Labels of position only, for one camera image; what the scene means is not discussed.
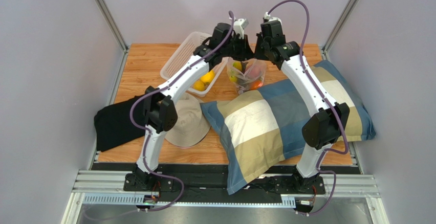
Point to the black folded cloth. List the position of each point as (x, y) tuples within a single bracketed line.
[(114, 127)]

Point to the clear zip top bag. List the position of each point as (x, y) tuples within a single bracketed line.
[(241, 81)]

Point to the beige bucket hat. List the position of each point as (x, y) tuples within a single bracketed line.
[(191, 126)]

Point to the aluminium frame rail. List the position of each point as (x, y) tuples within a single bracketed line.
[(97, 196)]

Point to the blue beige checkered pillow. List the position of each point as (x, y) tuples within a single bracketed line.
[(261, 128)]

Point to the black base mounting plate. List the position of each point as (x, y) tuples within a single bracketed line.
[(208, 184)]

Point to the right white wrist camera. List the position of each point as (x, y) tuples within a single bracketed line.
[(268, 18)]

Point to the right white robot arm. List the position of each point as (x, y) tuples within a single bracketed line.
[(328, 118)]

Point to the yellow fake lemon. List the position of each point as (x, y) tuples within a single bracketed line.
[(208, 78)]

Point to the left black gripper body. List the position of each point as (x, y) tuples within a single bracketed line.
[(234, 49)]

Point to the yellow fake fruit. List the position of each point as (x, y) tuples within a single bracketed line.
[(199, 86)]

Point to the pink fake fruit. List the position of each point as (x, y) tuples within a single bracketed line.
[(256, 71)]

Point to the yellow green fake pepper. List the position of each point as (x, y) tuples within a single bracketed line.
[(238, 66)]

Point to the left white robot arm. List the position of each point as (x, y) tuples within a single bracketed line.
[(227, 40)]

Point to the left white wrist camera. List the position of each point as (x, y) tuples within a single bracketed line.
[(239, 27)]

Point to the orange fake fruit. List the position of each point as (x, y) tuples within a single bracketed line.
[(255, 85)]

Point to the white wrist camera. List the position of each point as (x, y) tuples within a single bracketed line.
[(268, 18), (239, 27)]

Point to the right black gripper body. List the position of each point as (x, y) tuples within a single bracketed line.
[(260, 49)]

